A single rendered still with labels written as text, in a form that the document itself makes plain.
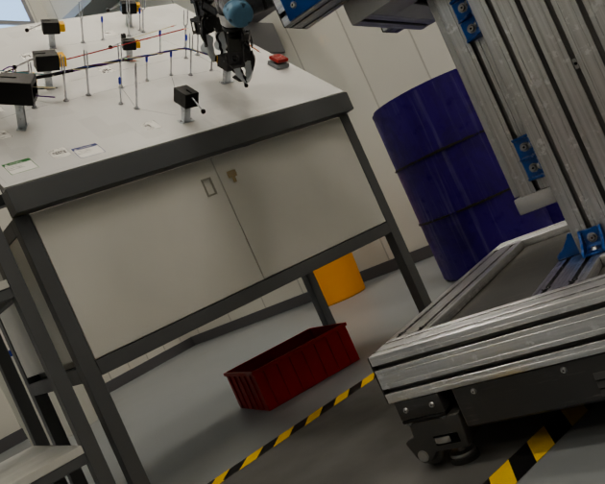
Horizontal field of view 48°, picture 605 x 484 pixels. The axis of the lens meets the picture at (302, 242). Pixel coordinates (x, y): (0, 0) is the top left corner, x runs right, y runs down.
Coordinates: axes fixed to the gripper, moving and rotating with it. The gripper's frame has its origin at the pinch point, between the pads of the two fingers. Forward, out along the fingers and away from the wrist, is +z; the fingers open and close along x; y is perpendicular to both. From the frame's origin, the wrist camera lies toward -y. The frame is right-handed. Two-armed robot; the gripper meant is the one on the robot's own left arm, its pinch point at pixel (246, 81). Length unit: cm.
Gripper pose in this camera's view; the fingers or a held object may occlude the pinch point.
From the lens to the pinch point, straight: 225.9
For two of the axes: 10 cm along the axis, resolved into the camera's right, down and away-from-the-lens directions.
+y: 0.4, -7.6, 6.5
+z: 1.5, 6.5, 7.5
